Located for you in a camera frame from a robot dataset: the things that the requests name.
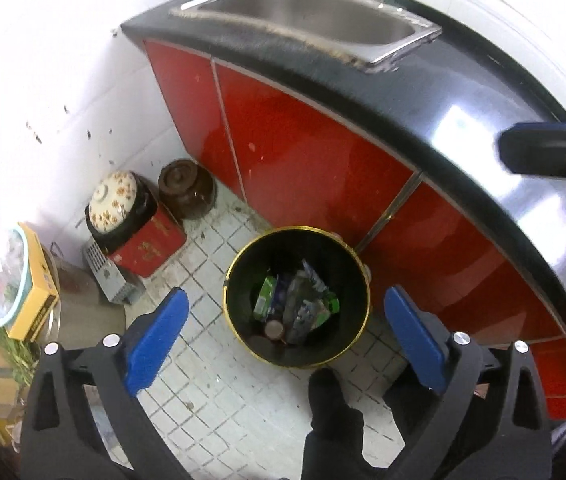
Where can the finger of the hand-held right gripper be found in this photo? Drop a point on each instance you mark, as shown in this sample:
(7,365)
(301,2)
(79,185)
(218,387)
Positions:
(548,150)

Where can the brown round can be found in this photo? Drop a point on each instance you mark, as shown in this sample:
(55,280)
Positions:
(273,329)

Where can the brown clay jar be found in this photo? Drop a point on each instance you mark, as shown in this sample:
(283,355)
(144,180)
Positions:
(185,190)

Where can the grey perforated metal box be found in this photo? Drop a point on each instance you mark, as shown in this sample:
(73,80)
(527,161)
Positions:
(113,275)

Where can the green leafy vegetables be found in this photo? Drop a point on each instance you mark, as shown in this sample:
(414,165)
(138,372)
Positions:
(13,355)

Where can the yellow cardboard box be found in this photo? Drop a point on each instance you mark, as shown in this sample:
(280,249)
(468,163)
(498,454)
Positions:
(38,290)

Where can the silver blue snack packet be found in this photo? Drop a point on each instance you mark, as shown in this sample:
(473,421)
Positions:
(308,280)

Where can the black gold-rimmed trash bin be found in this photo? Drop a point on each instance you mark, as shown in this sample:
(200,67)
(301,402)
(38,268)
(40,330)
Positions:
(243,330)

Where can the green snack packet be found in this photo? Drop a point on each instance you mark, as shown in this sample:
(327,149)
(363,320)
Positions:
(331,305)

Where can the floral pot lid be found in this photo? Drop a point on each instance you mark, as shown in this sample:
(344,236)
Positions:
(113,200)

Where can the blue printed packet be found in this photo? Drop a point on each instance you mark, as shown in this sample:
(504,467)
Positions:
(303,320)

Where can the red kitchen cabinet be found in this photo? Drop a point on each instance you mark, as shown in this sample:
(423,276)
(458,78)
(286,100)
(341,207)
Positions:
(303,150)

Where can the person's right leg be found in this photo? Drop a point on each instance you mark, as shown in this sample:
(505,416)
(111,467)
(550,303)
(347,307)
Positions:
(410,410)

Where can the red tin box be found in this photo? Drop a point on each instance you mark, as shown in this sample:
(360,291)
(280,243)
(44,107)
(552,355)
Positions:
(150,247)

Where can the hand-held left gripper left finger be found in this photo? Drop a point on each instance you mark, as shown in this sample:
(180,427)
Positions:
(155,342)

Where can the stainless steel sink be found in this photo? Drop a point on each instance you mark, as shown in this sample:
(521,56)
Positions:
(303,15)

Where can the black cooking pot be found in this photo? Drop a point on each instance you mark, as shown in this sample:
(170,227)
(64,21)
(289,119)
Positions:
(143,215)

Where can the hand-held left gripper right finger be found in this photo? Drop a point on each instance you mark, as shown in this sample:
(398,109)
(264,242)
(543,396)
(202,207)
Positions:
(415,337)

